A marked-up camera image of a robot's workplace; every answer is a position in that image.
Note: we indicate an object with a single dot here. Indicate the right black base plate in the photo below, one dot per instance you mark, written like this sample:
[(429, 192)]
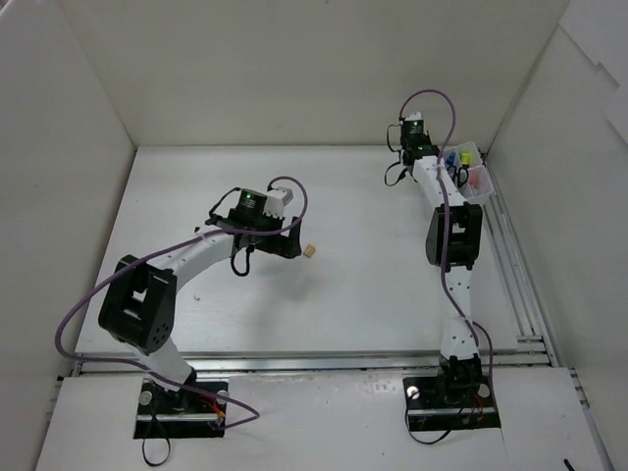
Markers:
[(428, 409)]

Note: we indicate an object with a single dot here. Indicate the small yellow eraser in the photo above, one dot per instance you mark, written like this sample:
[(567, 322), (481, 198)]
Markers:
[(309, 251)]

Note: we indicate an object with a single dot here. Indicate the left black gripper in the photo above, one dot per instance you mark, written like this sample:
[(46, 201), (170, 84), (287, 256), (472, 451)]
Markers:
[(287, 240)]

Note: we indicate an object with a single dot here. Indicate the aluminium rail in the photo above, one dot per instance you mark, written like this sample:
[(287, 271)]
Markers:
[(534, 342), (309, 362)]

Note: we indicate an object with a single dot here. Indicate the white compartment organizer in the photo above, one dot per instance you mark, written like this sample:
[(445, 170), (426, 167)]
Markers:
[(485, 187)]

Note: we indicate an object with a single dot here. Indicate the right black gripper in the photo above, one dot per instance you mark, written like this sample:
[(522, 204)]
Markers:
[(392, 132)]

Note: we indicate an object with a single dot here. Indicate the yellow cap black highlighter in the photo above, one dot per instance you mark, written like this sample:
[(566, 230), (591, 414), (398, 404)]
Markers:
[(465, 159)]

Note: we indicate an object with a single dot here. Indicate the black handled scissors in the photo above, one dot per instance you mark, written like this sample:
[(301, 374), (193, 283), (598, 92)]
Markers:
[(461, 176)]

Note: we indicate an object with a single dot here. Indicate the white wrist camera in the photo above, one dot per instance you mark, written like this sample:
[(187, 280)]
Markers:
[(415, 116), (277, 199)]

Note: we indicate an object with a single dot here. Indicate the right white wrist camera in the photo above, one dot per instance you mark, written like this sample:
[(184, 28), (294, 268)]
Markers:
[(415, 116)]

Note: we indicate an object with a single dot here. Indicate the aluminium rail right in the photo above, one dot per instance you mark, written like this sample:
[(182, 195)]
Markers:
[(534, 342)]

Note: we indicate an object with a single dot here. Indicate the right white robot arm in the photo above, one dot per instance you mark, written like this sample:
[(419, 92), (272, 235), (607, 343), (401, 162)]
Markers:
[(452, 246)]

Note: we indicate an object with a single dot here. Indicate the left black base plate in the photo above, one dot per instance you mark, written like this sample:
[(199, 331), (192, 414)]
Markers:
[(180, 415)]

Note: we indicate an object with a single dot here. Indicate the clear glue bottle blue cap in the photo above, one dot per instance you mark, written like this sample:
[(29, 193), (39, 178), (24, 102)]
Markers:
[(450, 159)]

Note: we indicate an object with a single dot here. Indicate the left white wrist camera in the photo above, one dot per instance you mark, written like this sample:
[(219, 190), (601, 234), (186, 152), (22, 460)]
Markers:
[(277, 199)]

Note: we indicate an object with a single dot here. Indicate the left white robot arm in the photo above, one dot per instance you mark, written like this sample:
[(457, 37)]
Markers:
[(139, 307)]

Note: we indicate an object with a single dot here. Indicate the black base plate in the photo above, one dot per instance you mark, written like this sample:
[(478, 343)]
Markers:
[(428, 409), (180, 415)]

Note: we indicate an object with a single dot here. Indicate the aluminium rail front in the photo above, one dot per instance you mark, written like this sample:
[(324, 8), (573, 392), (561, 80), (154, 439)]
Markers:
[(309, 362)]

